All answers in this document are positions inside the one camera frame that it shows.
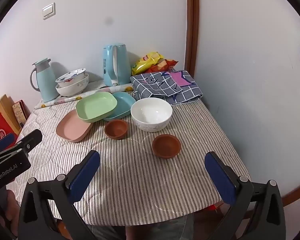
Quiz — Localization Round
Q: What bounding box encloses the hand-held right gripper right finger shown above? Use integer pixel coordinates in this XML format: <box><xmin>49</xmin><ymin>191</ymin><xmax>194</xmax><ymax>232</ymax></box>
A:
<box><xmin>204</xmin><ymin>151</ymin><xmax>287</xmax><ymax>240</ymax></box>

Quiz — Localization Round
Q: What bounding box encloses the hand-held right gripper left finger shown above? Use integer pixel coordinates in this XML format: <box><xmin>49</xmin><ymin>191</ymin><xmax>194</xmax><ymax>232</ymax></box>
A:
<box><xmin>17</xmin><ymin>150</ymin><xmax>100</xmax><ymax>240</ymax></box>

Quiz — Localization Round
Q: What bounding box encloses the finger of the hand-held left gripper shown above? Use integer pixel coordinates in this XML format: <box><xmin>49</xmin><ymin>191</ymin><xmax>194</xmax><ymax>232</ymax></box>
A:
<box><xmin>14</xmin><ymin>129</ymin><xmax>43</xmax><ymax>153</ymax></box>
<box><xmin>0</xmin><ymin>133</ymin><xmax>19</xmax><ymax>156</ymax></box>

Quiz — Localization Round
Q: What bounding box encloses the pink plate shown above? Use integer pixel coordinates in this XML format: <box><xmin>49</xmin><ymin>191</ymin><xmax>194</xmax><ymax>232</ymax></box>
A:
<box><xmin>56</xmin><ymin>109</ymin><xmax>93</xmax><ymax>143</ymax></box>

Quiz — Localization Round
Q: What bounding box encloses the small brown bowl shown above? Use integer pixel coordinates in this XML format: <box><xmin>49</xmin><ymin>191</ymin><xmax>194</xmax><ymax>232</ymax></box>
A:
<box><xmin>152</xmin><ymin>134</ymin><xmax>182</xmax><ymax>158</ymax></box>
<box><xmin>104</xmin><ymin>119</ymin><xmax>129</xmax><ymax>140</ymax></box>

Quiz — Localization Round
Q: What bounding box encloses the green plate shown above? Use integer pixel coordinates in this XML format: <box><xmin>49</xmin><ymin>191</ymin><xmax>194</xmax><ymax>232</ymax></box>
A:
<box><xmin>76</xmin><ymin>92</ymin><xmax>117</xmax><ymax>123</ymax></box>

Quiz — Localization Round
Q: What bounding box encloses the blue plate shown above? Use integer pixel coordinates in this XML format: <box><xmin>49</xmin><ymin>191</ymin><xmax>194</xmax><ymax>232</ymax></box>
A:
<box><xmin>104</xmin><ymin>92</ymin><xmax>136</xmax><ymax>122</ymax></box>

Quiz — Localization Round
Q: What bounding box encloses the large white bowl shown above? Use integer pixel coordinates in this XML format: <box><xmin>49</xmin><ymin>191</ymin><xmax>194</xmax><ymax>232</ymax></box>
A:
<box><xmin>130</xmin><ymin>98</ymin><xmax>173</xmax><ymax>132</ymax></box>

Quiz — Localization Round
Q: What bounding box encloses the person's left hand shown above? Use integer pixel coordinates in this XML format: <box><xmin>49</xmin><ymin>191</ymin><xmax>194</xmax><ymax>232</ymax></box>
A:
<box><xmin>4</xmin><ymin>189</ymin><xmax>22</xmax><ymax>237</ymax></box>

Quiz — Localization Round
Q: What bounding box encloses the red paper bag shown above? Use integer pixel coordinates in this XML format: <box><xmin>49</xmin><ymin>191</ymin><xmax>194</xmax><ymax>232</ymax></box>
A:
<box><xmin>0</xmin><ymin>112</ymin><xmax>15</xmax><ymax>145</ymax></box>

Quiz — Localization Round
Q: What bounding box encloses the patterned cardboard box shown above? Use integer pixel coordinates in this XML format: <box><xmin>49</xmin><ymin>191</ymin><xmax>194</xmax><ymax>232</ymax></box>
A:
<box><xmin>12</xmin><ymin>99</ymin><xmax>30</xmax><ymax>128</ymax></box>

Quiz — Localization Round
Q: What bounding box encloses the red plastic object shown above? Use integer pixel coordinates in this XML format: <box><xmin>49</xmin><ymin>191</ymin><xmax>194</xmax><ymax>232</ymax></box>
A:
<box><xmin>205</xmin><ymin>204</ymin><xmax>223</xmax><ymax>212</ymax></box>

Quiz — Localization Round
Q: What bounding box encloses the brown paper bag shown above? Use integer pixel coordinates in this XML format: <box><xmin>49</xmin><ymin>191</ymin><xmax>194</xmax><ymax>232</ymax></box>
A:
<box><xmin>0</xmin><ymin>94</ymin><xmax>22</xmax><ymax>135</ymax></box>

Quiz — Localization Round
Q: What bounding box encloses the striped tablecloth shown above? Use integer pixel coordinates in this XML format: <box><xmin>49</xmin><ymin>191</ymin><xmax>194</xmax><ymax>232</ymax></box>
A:
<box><xmin>6</xmin><ymin>97</ymin><xmax>250</xmax><ymax>227</ymax></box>

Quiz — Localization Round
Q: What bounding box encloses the light blue thermos jug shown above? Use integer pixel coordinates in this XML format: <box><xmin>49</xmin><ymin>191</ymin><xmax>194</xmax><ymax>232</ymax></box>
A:
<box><xmin>30</xmin><ymin>58</ymin><xmax>60</xmax><ymax>103</ymax></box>

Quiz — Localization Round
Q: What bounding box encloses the white embossed bowl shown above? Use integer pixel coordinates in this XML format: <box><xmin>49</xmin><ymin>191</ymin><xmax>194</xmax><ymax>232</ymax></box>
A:
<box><xmin>55</xmin><ymin>74</ymin><xmax>89</xmax><ymax>97</ymax></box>

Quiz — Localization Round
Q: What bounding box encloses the floral patterned bowl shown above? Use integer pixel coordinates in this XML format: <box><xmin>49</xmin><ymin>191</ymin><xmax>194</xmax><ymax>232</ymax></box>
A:
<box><xmin>55</xmin><ymin>68</ymin><xmax>87</xmax><ymax>88</ymax></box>

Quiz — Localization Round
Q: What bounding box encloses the floral patterned roll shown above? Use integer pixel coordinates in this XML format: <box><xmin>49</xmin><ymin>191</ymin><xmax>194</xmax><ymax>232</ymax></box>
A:
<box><xmin>34</xmin><ymin>79</ymin><xmax>134</xmax><ymax>110</ymax></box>

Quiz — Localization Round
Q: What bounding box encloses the brown wooden baseboard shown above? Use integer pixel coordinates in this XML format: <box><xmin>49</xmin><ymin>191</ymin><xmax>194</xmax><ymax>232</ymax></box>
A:
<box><xmin>281</xmin><ymin>189</ymin><xmax>300</xmax><ymax>207</ymax></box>

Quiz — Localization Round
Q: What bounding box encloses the grey checked folded cloth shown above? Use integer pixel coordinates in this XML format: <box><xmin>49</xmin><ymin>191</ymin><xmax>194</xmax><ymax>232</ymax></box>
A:
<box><xmin>130</xmin><ymin>70</ymin><xmax>204</xmax><ymax>105</ymax></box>

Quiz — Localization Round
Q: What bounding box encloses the light blue electric kettle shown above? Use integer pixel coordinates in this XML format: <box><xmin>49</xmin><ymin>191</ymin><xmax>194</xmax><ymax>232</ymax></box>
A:
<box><xmin>102</xmin><ymin>44</ymin><xmax>132</xmax><ymax>87</ymax></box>

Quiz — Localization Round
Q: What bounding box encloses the red snack bag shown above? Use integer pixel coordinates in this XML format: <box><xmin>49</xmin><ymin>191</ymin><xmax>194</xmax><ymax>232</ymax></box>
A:
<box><xmin>147</xmin><ymin>59</ymin><xmax>178</xmax><ymax>73</ymax></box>

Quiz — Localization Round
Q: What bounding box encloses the yellow snack bag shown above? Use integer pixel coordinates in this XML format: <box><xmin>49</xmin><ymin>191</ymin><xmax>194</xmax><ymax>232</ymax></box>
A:
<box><xmin>131</xmin><ymin>52</ymin><xmax>165</xmax><ymax>76</ymax></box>

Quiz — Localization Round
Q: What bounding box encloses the white wall switch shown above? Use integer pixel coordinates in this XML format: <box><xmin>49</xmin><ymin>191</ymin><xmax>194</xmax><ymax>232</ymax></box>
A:
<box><xmin>42</xmin><ymin>2</ymin><xmax>57</xmax><ymax>20</ymax></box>

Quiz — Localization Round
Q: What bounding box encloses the brown wooden door frame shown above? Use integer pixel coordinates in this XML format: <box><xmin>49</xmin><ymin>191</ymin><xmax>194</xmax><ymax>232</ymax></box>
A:
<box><xmin>184</xmin><ymin>0</ymin><xmax>200</xmax><ymax>78</ymax></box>

